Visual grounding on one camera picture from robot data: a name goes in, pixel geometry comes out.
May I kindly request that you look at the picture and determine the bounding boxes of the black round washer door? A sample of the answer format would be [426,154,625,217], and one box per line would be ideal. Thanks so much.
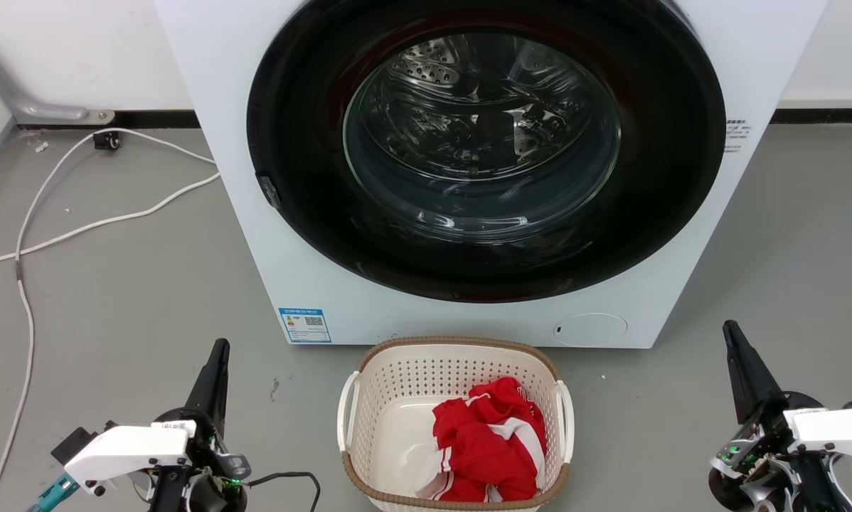
[246,0,727,304]

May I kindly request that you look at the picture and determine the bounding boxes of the grey drain pipe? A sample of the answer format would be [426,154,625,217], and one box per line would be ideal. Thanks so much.
[0,25,115,126]

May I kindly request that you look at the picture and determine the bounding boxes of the teal connector plug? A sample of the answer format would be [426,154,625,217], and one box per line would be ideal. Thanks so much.
[26,474,80,512]

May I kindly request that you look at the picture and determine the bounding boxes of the blue energy label sticker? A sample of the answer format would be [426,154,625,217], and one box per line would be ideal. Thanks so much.
[278,307,332,344]

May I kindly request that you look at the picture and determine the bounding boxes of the red and white garment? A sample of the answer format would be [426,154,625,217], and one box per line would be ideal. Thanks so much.
[415,377,548,503]

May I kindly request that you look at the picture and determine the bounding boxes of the thin black left gripper cable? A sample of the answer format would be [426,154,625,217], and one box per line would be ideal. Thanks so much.
[245,471,322,512]

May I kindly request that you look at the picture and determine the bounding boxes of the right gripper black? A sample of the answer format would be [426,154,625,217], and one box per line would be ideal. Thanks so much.
[708,320,852,512]

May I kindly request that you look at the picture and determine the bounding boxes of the white front-load washing machine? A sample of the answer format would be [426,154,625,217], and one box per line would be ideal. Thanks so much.
[153,0,829,350]

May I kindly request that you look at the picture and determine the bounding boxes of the round white filter cover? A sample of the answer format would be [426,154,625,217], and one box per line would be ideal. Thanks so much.
[553,313,629,348]

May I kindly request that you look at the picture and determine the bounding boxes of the thick white floor cable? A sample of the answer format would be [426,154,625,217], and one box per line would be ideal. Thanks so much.
[0,171,221,272]

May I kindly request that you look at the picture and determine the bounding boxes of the cream perforated laundry basket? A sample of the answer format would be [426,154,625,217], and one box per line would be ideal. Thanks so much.
[336,336,575,512]

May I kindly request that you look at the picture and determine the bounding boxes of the thin white floor cable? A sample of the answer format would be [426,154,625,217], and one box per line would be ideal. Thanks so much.
[0,128,217,512]

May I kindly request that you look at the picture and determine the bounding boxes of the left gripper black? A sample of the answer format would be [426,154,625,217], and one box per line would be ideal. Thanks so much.
[133,339,252,512]

